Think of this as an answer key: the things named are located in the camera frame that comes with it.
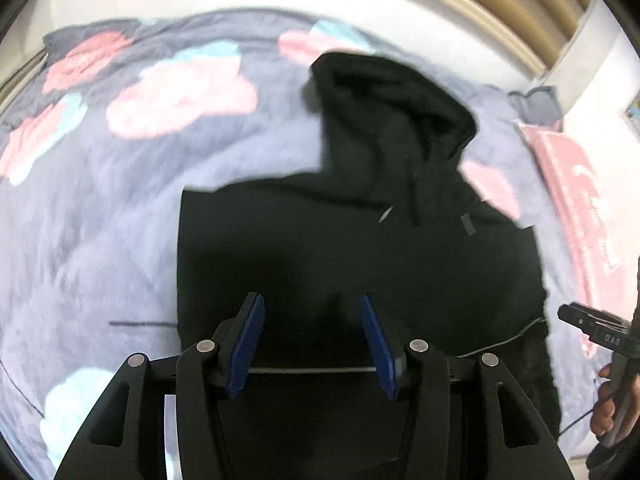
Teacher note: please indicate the grey floral blanket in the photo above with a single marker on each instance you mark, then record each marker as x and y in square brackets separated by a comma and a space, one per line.
[100, 210]

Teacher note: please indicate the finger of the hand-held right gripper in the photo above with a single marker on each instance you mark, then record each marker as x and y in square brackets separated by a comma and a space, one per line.
[580, 316]

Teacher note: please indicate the pink pillow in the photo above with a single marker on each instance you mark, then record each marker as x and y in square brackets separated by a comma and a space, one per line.
[575, 185]

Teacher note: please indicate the wooden slat wall panel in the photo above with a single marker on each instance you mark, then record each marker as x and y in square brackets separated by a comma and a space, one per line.
[525, 10]

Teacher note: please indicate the person's right hand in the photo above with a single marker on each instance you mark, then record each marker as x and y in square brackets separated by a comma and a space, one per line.
[604, 417]

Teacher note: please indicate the black hoodie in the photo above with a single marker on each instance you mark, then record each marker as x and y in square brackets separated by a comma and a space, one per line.
[360, 240]

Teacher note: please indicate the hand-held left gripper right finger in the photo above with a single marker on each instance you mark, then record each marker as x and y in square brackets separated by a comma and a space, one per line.
[377, 345]

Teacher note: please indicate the grey pillow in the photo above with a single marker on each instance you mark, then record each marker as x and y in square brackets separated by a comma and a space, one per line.
[540, 105]

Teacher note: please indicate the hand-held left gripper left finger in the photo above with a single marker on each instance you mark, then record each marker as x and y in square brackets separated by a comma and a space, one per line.
[247, 345]

